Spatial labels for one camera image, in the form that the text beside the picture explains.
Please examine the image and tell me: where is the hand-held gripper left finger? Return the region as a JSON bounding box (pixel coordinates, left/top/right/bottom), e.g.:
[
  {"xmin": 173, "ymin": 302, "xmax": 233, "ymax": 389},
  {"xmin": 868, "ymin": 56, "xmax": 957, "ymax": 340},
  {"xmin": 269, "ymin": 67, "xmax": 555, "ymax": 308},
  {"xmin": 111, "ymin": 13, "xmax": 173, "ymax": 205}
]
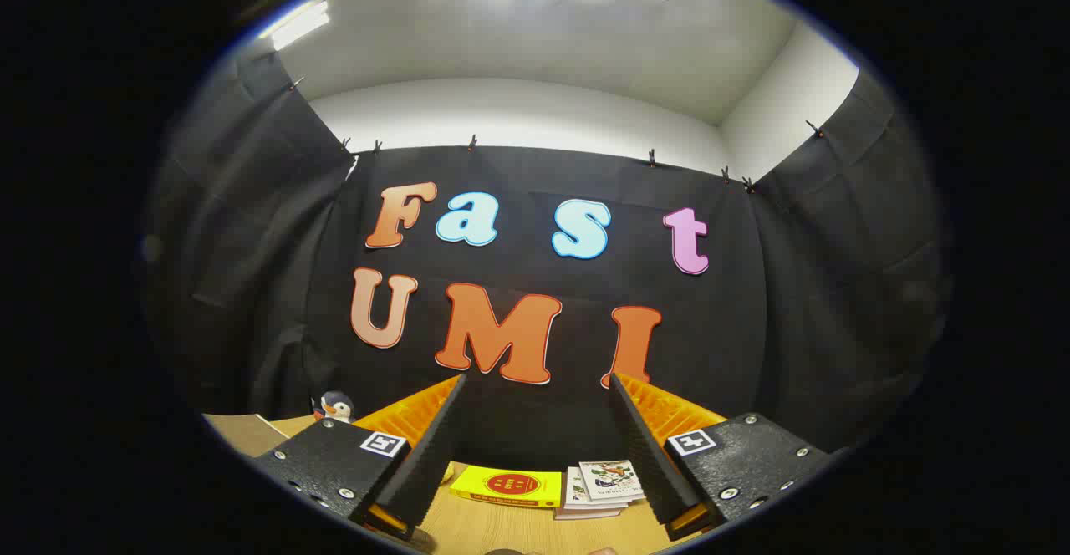
[{"xmin": 253, "ymin": 374, "xmax": 467, "ymax": 541}]

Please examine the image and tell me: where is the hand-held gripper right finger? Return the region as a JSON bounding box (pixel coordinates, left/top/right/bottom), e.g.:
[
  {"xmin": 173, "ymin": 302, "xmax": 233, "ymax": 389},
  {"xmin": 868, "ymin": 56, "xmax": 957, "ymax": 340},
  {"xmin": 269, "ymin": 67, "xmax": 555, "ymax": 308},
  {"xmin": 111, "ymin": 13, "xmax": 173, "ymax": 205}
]
[{"xmin": 608, "ymin": 373, "xmax": 835, "ymax": 542}]

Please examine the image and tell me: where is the white book brown spine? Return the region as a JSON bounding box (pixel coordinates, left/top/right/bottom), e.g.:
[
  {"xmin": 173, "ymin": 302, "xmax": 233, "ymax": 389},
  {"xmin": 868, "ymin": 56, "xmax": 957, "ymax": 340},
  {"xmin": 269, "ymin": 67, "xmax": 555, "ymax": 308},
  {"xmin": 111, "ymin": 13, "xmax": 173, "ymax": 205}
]
[{"xmin": 553, "ymin": 501, "xmax": 624, "ymax": 521}]

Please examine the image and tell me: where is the yellow book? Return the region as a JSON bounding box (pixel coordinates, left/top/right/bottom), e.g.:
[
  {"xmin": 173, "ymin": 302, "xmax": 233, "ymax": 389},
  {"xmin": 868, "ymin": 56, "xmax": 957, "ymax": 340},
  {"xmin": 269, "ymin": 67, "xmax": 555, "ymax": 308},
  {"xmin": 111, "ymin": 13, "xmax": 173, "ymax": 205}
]
[{"xmin": 449, "ymin": 465, "xmax": 563, "ymax": 509}]

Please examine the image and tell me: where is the white plain book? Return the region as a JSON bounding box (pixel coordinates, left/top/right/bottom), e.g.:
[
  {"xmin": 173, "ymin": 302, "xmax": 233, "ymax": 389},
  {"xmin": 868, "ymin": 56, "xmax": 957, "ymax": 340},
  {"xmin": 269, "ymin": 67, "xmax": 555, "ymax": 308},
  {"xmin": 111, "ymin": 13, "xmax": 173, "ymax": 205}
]
[{"xmin": 563, "ymin": 466, "xmax": 629, "ymax": 512}]

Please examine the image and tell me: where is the penguin plush toy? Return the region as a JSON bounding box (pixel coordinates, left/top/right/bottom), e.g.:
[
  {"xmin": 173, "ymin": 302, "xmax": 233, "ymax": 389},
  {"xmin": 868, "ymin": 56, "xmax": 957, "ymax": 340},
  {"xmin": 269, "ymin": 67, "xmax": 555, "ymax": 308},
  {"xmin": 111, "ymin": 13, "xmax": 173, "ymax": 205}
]
[{"xmin": 312, "ymin": 390, "xmax": 357, "ymax": 425}]

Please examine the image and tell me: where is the black backdrop cloth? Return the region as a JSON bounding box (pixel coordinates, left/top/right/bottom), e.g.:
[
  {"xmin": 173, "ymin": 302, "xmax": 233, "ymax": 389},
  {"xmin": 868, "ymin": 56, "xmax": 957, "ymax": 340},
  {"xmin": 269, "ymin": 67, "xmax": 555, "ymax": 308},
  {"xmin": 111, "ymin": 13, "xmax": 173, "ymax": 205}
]
[{"xmin": 142, "ymin": 49, "xmax": 954, "ymax": 456}]

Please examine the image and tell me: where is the row of black cloth clips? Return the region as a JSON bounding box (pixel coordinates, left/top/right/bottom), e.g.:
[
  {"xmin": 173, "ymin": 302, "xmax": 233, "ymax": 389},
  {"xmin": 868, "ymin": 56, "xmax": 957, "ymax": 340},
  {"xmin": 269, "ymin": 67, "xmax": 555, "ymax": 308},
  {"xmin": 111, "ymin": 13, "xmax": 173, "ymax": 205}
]
[{"xmin": 288, "ymin": 77, "xmax": 824, "ymax": 192}]

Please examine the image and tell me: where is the ceiling light panel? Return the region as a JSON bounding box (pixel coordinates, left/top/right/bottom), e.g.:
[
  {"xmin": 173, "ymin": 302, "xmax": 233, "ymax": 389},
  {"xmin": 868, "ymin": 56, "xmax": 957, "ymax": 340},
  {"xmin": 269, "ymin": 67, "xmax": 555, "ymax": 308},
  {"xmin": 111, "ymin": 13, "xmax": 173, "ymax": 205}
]
[{"xmin": 259, "ymin": 1, "xmax": 331, "ymax": 52}]

